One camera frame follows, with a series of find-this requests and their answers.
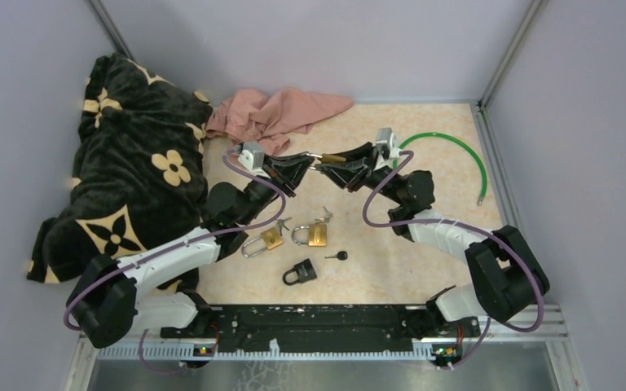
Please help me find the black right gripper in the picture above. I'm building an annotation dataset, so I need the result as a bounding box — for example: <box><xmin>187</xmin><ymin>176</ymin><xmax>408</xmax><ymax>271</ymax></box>
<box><xmin>312</xmin><ymin>143</ymin><xmax>403</xmax><ymax>206</ymax></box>

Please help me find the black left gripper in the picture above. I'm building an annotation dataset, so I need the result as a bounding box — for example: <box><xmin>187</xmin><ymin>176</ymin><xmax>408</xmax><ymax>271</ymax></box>
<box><xmin>240</xmin><ymin>156</ymin><xmax>318</xmax><ymax>228</ymax></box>

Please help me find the small brass padlock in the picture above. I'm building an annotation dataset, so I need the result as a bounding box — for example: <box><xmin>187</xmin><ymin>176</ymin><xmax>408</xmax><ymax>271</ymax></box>
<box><xmin>307</xmin><ymin>153</ymin><xmax>346</xmax><ymax>164</ymax></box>

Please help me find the small silver key pair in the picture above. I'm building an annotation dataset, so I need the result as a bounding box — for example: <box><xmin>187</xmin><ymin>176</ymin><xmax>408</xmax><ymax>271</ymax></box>
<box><xmin>275</xmin><ymin>217</ymin><xmax>290</xmax><ymax>232</ymax></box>

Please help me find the large brass padlock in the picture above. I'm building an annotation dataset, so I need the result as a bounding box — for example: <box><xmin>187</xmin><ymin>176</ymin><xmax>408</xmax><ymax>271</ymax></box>
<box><xmin>291</xmin><ymin>223</ymin><xmax>328</xmax><ymax>248</ymax></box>

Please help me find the long-shackle brass padlock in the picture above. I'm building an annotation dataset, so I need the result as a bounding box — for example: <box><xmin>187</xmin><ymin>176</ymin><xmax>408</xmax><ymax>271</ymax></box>
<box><xmin>241</xmin><ymin>227</ymin><xmax>284</xmax><ymax>258</ymax></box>

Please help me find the black-head key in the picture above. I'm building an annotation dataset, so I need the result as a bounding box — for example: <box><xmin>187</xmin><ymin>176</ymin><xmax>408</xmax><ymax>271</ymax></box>
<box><xmin>325</xmin><ymin>251</ymin><xmax>348</xmax><ymax>261</ymax></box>

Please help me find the black padlock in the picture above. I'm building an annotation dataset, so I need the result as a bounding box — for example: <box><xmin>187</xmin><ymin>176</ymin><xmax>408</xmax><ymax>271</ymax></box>
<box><xmin>282</xmin><ymin>259</ymin><xmax>318</xmax><ymax>286</ymax></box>

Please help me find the green cable lock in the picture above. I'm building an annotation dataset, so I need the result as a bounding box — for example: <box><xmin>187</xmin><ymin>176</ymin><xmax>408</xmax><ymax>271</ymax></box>
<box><xmin>399</xmin><ymin>132</ymin><xmax>489</xmax><ymax>206</ymax></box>

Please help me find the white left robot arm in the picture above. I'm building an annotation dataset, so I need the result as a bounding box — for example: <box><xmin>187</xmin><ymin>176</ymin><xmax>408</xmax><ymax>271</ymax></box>
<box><xmin>64</xmin><ymin>149</ymin><xmax>316</xmax><ymax>348</ymax></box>

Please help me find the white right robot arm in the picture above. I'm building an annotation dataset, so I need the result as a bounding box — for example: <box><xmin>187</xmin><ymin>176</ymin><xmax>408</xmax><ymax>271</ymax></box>
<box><xmin>314</xmin><ymin>143</ymin><xmax>549</xmax><ymax>336</ymax></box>

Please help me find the pink crumpled cloth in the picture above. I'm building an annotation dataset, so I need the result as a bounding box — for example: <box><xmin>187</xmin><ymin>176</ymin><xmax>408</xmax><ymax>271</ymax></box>
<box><xmin>205</xmin><ymin>87</ymin><xmax>355</xmax><ymax>156</ymax></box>

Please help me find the black floral plush blanket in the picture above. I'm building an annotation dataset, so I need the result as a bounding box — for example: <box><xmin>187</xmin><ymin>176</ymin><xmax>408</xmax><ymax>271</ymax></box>
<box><xmin>26</xmin><ymin>54</ymin><xmax>213</xmax><ymax>283</ymax></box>

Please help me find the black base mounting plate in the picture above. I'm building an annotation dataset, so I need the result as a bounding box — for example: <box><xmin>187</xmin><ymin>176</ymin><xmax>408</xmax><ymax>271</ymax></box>
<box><xmin>160</xmin><ymin>304</ymin><xmax>482</xmax><ymax>366</ymax></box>

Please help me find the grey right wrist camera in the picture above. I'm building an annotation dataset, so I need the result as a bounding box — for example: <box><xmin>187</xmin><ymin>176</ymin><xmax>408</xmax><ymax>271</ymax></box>
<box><xmin>376</xmin><ymin>127</ymin><xmax>400</xmax><ymax>160</ymax></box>

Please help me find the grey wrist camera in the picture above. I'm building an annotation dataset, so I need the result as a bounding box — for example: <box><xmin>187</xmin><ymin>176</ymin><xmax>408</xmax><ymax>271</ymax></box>
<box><xmin>237</xmin><ymin>142</ymin><xmax>266</xmax><ymax>175</ymax></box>
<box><xmin>376</xmin><ymin>127</ymin><xmax>400</xmax><ymax>160</ymax></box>

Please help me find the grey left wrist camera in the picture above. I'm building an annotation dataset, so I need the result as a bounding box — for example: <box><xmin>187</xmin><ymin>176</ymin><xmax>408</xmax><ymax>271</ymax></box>
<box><xmin>237</xmin><ymin>142</ymin><xmax>266</xmax><ymax>175</ymax></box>

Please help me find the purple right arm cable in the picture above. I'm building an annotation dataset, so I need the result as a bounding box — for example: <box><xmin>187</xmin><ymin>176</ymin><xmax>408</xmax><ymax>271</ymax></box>
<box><xmin>362</xmin><ymin>150</ymin><xmax>546</xmax><ymax>371</ymax></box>

